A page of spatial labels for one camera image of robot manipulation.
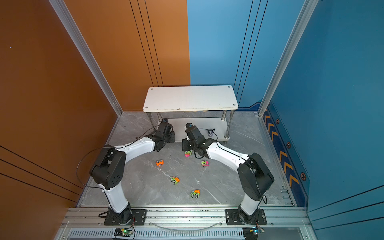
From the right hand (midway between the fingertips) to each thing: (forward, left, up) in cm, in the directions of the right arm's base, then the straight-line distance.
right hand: (182, 143), depth 87 cm
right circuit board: (-42, -34, -14) cm, 56 cm away
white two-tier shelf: (+7, -16, +21) cm, 27 cm away
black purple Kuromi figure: (+9, -17, -2) cm, 20 cm away
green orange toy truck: (-25, -7, -11) cm, 28 cm away
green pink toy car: (-1, -3, -10) cm, 11 cm away
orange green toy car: (-18, +4, -10) cm, 21 cm away
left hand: (+10, +8, -4) cm, 14 cm away
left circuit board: (-41, +28, -14) cm, 52 cm away
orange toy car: (-8, +14, -10) cm, 19 cm away
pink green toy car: (-8, -13, -10) cm, 18 cm away
